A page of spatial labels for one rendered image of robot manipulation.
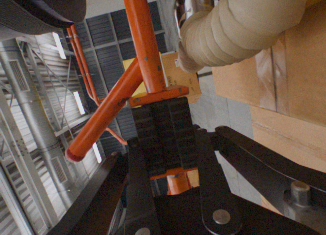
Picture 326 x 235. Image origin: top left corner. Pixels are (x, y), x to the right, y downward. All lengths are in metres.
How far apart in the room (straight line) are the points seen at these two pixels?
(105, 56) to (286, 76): 11.17
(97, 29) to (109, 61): 1.99
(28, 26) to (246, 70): 0.27
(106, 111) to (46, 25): 0.11
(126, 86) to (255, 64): 0.16
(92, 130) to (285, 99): 0.21
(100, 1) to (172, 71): 1.07
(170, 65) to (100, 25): 9.94
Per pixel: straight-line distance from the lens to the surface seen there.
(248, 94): 0.27
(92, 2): 1.30
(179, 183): 0.19
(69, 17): 0.24
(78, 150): 0.21
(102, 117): 0.19
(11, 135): 2.83
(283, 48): 0.20
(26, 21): 0.22
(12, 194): 2.75
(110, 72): 11.10
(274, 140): 1.04
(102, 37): 11.53
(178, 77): 1.94
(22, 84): 5.91
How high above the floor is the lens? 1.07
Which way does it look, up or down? 1 degrees up
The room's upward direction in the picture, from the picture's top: 103 degrees counter-clockwise
